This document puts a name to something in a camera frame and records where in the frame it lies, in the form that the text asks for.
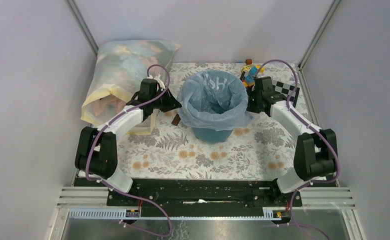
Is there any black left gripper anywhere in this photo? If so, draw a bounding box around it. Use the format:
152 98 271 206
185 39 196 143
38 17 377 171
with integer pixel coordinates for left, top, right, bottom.
151 85 182 113

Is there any light blue plastic bag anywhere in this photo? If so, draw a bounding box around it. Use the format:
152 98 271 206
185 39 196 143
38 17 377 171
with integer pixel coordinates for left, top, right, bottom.
177 70 253 131

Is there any teal plastic trash bin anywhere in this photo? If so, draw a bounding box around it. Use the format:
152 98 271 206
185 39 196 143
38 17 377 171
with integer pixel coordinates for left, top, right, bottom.
191 71 235 144

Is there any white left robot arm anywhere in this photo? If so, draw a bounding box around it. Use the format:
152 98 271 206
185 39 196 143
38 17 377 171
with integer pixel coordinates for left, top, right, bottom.
75 75 181 206

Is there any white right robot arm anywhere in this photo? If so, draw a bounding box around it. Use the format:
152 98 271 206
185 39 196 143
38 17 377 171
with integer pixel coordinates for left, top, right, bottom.
247 77 339 206

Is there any large clear bag of trash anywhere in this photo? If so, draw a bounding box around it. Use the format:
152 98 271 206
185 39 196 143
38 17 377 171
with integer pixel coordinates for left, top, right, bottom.
81 40 180 127

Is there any small dark brown block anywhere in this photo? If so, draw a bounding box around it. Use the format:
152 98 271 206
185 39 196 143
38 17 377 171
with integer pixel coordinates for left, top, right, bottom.
171 114 181 126

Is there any black chess board box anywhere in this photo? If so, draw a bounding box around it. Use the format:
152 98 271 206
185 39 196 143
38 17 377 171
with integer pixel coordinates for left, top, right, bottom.
272 80 300 107

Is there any colourful toy block vehicle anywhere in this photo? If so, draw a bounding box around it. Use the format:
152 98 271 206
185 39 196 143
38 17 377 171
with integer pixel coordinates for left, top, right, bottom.
240 65 264 87

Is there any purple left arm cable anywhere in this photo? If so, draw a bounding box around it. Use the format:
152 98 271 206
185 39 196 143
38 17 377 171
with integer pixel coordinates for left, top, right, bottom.
84 64 174 238

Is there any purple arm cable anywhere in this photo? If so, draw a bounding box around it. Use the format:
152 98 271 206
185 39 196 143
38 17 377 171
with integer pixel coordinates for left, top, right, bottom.
253 59 341 240
84 64 174 238

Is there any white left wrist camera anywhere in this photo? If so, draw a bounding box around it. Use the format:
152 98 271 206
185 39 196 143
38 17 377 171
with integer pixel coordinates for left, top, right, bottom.
148 74 166 90

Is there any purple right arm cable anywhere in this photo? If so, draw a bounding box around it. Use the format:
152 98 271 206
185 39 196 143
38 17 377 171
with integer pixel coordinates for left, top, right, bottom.
253 59 341 240

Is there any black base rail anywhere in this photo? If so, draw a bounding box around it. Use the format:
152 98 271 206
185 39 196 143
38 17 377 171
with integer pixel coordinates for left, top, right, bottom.
75 178 291 218

